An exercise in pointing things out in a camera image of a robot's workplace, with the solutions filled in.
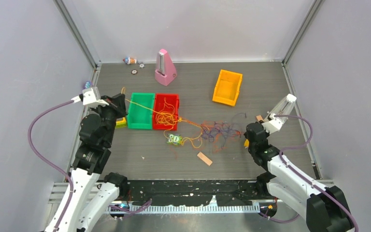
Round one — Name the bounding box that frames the wooden block near front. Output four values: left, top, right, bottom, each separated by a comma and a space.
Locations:
197, 152, 213, 166

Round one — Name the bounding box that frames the red plastic bin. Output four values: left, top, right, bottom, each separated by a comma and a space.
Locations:
152, 93, 179, 131

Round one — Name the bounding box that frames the purple round toy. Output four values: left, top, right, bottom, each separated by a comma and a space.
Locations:
84, 81, 93, 89

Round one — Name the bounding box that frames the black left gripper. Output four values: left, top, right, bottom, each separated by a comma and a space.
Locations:
92, 93, 129, 145

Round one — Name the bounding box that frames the yellow triangle stand left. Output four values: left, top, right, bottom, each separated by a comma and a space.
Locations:
115, 117, 128, 129

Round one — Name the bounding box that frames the white metronome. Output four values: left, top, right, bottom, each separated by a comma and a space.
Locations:
266, 94, 297, 124

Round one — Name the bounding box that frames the yellow cable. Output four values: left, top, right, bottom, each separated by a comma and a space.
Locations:
121, 87, 204, 150

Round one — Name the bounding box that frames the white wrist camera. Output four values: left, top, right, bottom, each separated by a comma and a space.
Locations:
71, 87, 109, 108
261, 113, 287, 134

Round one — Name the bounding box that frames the orange plastic bin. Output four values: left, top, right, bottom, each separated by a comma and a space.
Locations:
212, 70, 243, 107

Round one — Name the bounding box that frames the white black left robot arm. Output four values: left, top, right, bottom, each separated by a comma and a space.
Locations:
45, 93, 129, 232

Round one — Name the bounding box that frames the pink metronome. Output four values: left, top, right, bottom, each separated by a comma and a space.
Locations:
155, 49, 177, 86

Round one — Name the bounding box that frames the green owl toy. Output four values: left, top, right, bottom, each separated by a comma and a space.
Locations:
167, 133, 183, 145

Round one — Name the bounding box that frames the small clown figurine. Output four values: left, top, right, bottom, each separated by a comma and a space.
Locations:
122, 57, 138, 65

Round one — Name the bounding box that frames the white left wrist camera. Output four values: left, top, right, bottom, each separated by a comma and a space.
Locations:
71, 87, 109, 108

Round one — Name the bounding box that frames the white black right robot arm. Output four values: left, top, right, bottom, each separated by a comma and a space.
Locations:
244, 122, 359, 232

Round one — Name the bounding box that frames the green plastic bin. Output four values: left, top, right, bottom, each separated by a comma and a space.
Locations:
126, 92, 155, 130

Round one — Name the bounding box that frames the orange cable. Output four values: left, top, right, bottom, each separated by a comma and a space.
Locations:
172, 119, 242, 159

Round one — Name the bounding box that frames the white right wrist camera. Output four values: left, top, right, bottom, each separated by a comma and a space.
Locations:
261, 113, 287, 134

